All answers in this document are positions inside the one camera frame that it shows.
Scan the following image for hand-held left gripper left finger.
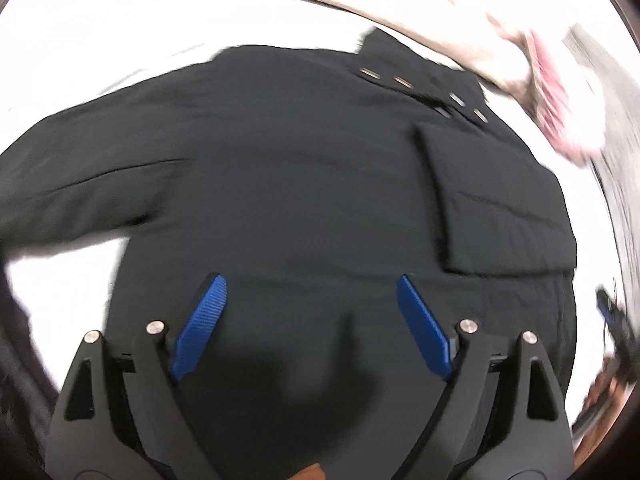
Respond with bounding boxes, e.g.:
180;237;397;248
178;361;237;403
44;272;228;480

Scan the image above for dark quilted jacket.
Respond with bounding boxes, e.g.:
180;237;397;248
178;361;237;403
0;280;66;480

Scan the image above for black coat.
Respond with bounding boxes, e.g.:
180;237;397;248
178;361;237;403
0;30;581;480

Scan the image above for beige and pink duvet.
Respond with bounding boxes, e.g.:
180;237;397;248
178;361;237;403
165;0;608;156

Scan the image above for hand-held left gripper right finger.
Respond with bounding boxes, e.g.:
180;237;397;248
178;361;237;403
396;274;575;480

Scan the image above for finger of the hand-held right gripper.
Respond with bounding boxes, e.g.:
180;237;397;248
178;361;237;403
596;287;632;356

